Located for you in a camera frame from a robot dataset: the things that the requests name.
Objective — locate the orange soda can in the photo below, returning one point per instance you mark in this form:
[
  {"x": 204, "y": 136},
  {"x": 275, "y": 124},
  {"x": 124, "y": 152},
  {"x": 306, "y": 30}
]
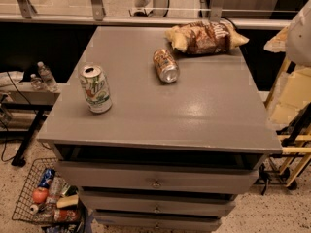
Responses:
[{"x": 166, "y": 66}]

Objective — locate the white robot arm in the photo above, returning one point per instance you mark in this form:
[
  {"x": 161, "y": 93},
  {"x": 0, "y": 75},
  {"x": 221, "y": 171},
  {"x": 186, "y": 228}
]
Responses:
[{"x": 298, "y": 44}]

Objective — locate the green white 7up can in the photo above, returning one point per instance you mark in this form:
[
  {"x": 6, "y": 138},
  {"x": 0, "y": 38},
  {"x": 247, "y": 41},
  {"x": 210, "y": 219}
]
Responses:
[{"x": 96, "y": 89}]

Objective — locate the blue pepsi can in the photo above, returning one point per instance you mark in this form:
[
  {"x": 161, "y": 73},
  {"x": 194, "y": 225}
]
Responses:
[{"x": 47, "y": 178}]

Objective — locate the red can in basket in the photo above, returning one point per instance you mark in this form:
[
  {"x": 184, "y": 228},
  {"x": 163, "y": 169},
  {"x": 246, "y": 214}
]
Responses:
[{"x": 66, "y": 215}]

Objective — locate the grey drawer cabinet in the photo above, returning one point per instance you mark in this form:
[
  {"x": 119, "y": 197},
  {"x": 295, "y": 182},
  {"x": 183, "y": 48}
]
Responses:
[{"x": 165, "y": 156}]

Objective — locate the brown chip bag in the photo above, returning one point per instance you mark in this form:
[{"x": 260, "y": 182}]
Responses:
[{"x": 204, "y": 38}]

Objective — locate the tall clear water bottle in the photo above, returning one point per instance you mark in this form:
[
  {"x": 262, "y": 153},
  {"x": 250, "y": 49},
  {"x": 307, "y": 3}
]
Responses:
[{"x": 47, "y": 77}]

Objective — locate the short clear water bottle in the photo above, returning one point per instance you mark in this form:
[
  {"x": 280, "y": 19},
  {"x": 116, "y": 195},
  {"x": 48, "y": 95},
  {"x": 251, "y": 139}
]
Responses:
[{"x": 36, "y": 82}]

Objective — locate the yellow sponge in basket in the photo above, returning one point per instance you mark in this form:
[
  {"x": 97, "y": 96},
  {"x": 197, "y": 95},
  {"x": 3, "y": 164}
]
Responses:
[{"x": 68, "y": 201}]

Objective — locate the black side table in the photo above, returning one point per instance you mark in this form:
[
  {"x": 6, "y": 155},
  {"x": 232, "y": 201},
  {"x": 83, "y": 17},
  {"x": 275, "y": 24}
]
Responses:
[{"x": 23, "y": 109}]

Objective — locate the red apple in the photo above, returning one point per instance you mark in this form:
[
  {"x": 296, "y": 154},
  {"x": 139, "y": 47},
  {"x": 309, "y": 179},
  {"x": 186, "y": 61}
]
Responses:
[{"x": 39, "y": 195}]

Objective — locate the wire basket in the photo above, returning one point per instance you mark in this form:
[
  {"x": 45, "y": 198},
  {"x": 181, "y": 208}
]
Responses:
[{"x": 28, "y": 211}]

